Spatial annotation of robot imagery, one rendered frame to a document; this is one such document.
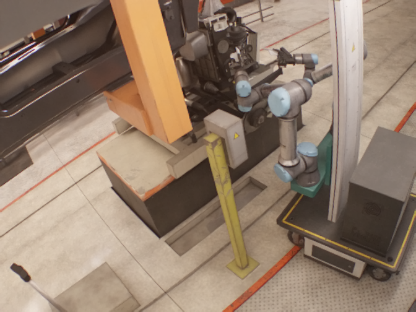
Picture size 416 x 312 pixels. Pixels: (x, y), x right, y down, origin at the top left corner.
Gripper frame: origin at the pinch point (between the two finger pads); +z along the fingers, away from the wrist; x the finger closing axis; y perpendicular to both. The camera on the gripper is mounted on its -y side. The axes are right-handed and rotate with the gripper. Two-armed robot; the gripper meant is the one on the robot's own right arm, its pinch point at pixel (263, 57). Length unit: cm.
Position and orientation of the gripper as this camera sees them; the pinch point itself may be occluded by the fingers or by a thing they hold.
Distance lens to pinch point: 221.2
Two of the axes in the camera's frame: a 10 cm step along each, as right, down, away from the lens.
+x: 1.8, 5.8, 8.0
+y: -1.2, 8.2, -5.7
